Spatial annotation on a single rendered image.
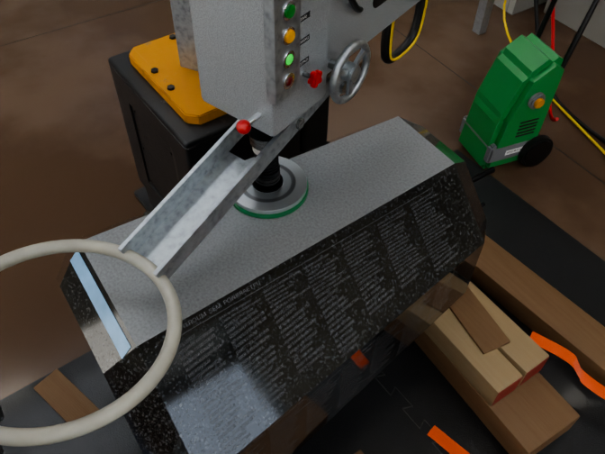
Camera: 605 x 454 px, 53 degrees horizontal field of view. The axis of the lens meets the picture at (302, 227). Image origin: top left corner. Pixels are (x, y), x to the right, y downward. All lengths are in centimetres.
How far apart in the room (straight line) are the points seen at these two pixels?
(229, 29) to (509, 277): 165
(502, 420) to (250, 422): 98
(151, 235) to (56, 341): 117
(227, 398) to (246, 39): 80
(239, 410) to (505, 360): 103
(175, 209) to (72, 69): 242
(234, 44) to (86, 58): 265
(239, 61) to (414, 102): 223
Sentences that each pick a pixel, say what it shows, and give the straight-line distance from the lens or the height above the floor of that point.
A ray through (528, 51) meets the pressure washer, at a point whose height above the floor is 56.
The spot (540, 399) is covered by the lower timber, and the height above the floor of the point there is 13.
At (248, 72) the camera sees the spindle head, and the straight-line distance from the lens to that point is 128.
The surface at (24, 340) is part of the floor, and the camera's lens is 258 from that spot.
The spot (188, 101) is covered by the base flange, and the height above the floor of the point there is 78.
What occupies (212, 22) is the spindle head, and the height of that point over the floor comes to 139.
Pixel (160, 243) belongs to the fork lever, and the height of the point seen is 97.
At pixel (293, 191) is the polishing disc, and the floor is 89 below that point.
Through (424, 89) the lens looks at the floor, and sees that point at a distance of 353.
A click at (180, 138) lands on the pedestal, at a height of 74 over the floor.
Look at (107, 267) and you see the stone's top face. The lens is 154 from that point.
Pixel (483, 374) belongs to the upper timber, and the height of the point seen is 23.
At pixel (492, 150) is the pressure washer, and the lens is 300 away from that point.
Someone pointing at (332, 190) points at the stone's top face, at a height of 87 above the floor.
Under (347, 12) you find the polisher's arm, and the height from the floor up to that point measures 134.
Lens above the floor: 204
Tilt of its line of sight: 49 degrees down
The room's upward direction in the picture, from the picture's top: 1 degrees clockwise
